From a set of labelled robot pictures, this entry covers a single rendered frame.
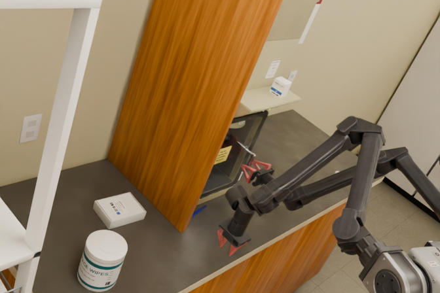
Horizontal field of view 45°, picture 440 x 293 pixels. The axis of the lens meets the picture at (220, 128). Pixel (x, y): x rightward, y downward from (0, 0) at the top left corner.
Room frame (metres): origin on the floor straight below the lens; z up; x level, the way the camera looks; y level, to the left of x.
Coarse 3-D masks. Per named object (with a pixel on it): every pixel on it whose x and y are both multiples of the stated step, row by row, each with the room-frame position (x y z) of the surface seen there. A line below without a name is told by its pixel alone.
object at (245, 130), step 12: (240, 120) 1.80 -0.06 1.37; (252, 120) 1.87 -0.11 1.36; (264, 120) 1.95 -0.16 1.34; (228, 132) 1.76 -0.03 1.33; (240, 132) 1.83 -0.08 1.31; (252, 132) 1.90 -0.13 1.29; (228, 144) 1.79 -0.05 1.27; (240, 144) 1.86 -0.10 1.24; (252, 144) 1.94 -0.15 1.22; (228, 156) 1.82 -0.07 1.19; (240, 156) 1.90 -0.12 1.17; (216, 168) 1.78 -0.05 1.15; (228, 168) 1.85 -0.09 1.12; (240, 168) 1.93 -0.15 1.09; (216, 180) 1.81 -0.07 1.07; (228, 180) 1.88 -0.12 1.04; (204, 192) 1.77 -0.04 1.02; (216, 192) 1.84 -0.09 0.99
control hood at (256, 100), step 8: (256, 88) 1.83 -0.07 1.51; (264, 88) 1.86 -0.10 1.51; (248, 96) 1.74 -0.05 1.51; (256, 96) 1.76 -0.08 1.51; (264, 96) 1.79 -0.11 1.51; (272, 96) 1.82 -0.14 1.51; (288, 96) 1.88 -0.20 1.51; (296, 96) 1.90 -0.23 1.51; (240, 104) 1.66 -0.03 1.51; (248, 104) 1.68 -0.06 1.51; (256, 104) 1.70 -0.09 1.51; (264, 104) 1.73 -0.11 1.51; (272, 104) 1.75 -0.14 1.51; (280, 104) 1.79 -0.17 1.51; (240, 112) 1.65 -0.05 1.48; (248, 112) 1.64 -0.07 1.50
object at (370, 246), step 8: (360, 240) 1.23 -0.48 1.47; (368, 240) 1.22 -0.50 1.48; (376, 240) 1.23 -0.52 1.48; (360, 248) 1.21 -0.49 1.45; (368, 248) 1.19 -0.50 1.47; (376, 248) 1.19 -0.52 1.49; (384, 248) 1.17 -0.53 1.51; (392, 248) 1.19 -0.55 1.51; (400, 248) 1.20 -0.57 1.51; (360, 256) 1.19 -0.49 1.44; (368, 256) 1.17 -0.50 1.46; (376, 256) 1.15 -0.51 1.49; (368, 264) 1.16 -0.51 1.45
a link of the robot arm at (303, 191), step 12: (384, 156) 1.82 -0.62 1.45; (348, 168) 1.83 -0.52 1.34; (324, 180) 1.80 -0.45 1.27; (336, 180) 1.79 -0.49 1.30; (348, 180) 1.79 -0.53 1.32; (300, 192) 1.75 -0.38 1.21; (312, 192) 1.75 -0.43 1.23; (324, 192) 1.76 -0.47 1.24; (288, 204) 1.72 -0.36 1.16; (300, 204) 1.75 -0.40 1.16
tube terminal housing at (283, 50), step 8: (280, 40) 1.86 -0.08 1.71; (288, 40) 1.90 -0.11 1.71; (296, 40) 1.94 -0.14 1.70; (264, 48) 1.79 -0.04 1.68; (272, 48) 1.83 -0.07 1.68; (280, 48) 1.87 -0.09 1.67; (288, 48) 1.92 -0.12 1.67; (264, 56) 1.80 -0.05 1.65; (272, 56) 1.85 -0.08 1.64; (280, 56) 1.89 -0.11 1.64; (288, 56) 1.94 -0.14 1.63; (256, 64) 1.78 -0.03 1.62; (264, 64) 1.82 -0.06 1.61; (280, 64) 1.92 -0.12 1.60; (288, 64) 1.96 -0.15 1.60; (256, 72) 1.80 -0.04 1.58; (264, 72) 1.84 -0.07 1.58; (280, 72) 1.94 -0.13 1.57; (256, 80) 1.82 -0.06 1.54; (264, 80) 1.86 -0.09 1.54; (272, 80) 1.91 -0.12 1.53; (248, 88) 1.79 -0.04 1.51; (224, 192) 1.92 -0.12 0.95; (200, 200) 1.79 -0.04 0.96; (208, 200) 1.84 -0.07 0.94
